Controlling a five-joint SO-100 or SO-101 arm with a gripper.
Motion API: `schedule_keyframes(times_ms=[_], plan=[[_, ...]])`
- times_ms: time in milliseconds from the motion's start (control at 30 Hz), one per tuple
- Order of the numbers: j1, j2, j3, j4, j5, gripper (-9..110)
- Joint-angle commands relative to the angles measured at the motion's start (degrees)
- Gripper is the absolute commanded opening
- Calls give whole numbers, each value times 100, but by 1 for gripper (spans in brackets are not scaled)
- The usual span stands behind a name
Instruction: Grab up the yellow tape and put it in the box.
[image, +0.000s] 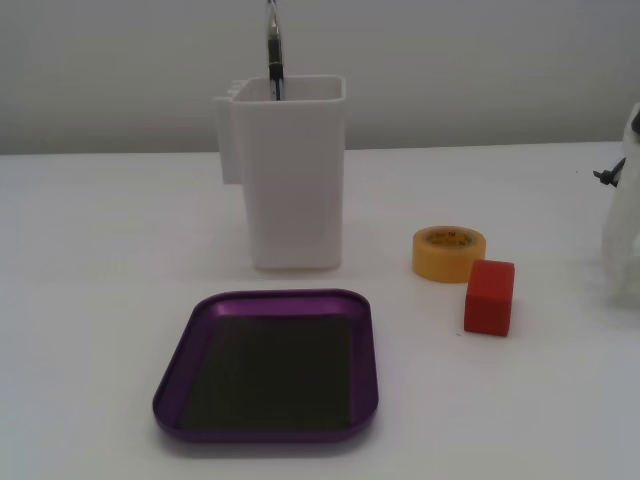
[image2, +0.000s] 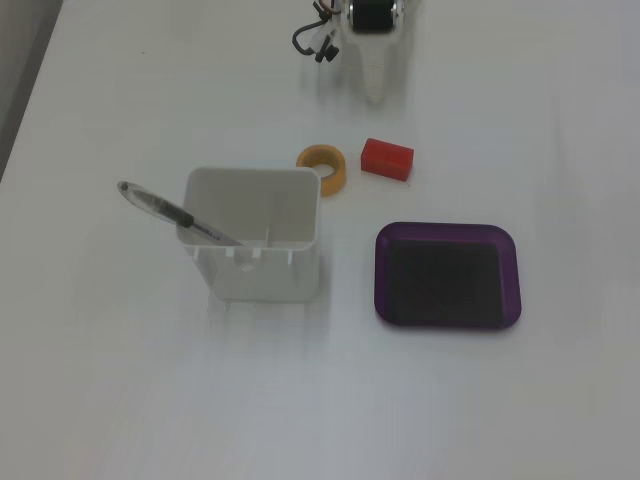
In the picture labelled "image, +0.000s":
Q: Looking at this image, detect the purple metal tray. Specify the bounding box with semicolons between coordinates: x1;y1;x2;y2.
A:
152;288;380;444

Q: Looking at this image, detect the red rectangular block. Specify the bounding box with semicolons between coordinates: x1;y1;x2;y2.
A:
463;258;517;337

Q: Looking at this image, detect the white plastic pen holder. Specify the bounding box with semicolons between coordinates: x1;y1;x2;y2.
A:
213;74;348;272

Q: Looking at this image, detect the yellow tape roll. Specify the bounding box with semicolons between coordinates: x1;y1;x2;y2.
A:
411;225;488;284

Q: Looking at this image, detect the clear ballpoint pen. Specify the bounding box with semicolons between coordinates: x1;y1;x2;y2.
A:
264;0;287;102

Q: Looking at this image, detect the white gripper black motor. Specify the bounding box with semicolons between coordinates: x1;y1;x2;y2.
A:
601;102;640;312

